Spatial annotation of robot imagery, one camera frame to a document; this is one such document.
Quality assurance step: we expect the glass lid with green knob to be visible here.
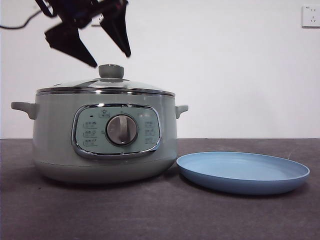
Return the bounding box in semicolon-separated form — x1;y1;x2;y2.
36;63;176;96

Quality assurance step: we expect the white wall socket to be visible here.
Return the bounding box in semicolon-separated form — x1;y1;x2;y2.
301;5;320;29
91;13;105;28

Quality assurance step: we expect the pale green electric steamer pot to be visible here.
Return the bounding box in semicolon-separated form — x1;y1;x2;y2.
10;91;189;185

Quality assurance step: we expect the black cable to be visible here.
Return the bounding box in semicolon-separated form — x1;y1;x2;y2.
0;9;43;30

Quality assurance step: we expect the blue round plate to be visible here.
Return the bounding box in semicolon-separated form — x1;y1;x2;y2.
176;151;311;196

